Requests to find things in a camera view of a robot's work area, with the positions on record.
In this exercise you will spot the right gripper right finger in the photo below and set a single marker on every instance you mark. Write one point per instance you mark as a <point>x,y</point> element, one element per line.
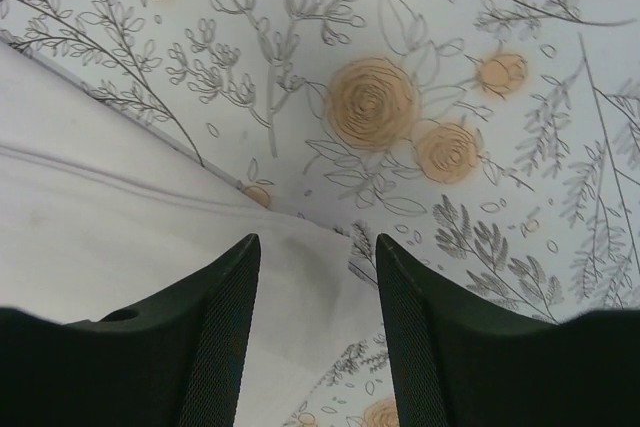
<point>459,360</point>

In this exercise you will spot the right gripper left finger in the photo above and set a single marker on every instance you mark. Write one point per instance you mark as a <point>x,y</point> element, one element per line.
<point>175,358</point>

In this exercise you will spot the floral table cloth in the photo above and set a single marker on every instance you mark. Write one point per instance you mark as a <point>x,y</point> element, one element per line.
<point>498,140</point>

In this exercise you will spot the white t shirt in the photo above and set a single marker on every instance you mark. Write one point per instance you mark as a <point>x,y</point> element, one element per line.
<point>97,213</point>

